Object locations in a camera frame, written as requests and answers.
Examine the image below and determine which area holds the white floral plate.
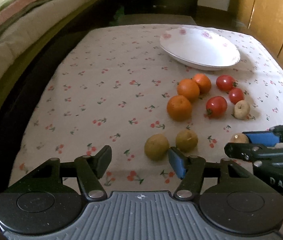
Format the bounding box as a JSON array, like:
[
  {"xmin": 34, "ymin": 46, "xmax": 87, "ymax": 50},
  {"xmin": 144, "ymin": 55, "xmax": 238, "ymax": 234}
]
[{"xmin": 160, "ymin": 26, "xmax": 241, "ymax": 71}]

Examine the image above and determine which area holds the cherry print tablecloth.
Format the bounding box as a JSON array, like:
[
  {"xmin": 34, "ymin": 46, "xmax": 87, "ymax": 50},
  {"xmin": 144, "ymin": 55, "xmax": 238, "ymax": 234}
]
[{"xmin": 10, "ymin": 24, "xmax": 283, "ymax": 193}]

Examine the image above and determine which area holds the small red tomato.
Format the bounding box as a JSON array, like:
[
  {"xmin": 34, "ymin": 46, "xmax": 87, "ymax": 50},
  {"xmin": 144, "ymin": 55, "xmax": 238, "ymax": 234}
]
[{"xmin": 229, "ymin": 88, "xmax": 244, "ymax": 105}]

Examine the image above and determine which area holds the orange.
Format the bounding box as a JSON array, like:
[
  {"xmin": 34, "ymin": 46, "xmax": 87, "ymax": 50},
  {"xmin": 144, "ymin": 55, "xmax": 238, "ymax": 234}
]
[
  {"xmin": 166, "ymin": 95, "xmax": 192, "ymax": 121},
  {"xmin": 177, "ymin": 79, "xmax": 200, "ymax": 102},
  {"xmin": 192, "ymin": 73, "xmax": 211, "ymax": 94}
]

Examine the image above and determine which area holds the brown stool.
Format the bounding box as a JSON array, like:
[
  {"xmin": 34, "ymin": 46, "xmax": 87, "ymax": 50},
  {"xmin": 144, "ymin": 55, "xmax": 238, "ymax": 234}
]
[{"xmin": 109, "ymin": 14, "xmax": 196, "ymax": 26}]

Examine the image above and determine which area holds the small beige fruit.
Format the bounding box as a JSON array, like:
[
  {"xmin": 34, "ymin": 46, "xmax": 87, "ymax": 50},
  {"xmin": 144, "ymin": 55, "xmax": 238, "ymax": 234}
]
[{"xmin": 229, "ymin": 133, "xmax": 249, "ymax": 144}]

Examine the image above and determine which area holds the brown round fruit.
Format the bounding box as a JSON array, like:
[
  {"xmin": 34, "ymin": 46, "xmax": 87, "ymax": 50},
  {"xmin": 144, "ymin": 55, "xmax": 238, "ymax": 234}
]
[
  {"xmin": 144, "ymin": 134, "xmax": 170, "ymax": 161},
  {"xmin": 175, "ymin": 129, "xmax": 198, "ymax": 153}
]

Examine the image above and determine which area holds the pale round fruit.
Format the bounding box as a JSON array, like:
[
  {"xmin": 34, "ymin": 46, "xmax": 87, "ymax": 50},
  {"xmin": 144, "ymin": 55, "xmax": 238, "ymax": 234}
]
[{"xmin": 233, "ymin": 100, "xmax": 250, "ymax": 120}]

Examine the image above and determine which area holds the bed with beige mattress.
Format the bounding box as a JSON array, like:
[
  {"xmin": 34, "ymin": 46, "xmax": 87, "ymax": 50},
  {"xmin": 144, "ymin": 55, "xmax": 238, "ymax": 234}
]
[{"xmin": 0, "ymin": 0, "xmax": 117, "ymax": 140}]

